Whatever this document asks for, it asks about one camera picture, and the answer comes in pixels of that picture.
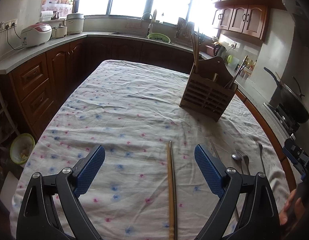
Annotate steel spoon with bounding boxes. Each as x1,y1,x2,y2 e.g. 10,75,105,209
231,153,244,174

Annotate metal chopstick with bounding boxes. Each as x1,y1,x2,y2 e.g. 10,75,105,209
168,140,179,240
225,56,248,89

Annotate kitchen faucet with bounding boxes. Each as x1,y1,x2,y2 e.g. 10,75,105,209
141,12,154,37

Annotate right hand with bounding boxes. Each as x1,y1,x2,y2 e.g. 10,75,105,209
279,189,305,226

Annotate steel fork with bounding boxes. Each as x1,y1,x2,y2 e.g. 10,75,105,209
235,148,252,176

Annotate black wok with lid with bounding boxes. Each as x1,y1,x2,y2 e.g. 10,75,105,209
263,67,309,124

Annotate green trash bin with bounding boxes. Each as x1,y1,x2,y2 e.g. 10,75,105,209
10,133,35,165

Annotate metal chopstick on table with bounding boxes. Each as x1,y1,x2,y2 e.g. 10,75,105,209
168,140,179,240

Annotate wooden utensil holder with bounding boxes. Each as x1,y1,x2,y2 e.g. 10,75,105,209
179,56,237,121

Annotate green white pitcher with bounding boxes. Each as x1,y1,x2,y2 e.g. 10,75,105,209
227,55,239,68

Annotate floral white tablecloth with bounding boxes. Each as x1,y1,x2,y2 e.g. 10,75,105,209
10,60,289,239

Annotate steel electric kettle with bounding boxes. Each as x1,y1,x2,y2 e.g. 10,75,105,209
213,42,226,58

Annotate dark wood chopstick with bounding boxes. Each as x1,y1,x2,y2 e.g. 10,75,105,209
195,29,200,62

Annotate dish drying rack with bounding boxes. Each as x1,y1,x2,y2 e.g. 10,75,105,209
175,17,195,46

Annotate red white rice cooker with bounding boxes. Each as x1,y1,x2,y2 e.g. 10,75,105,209
21,23,52,48

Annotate small white pot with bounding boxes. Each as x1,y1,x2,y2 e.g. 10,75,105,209
52,24,67,38

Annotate green colander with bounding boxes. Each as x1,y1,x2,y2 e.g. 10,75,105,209
147,33,171,43

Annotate upper wooden wall cabinets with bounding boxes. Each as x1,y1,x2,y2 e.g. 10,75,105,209
212,0,283,41

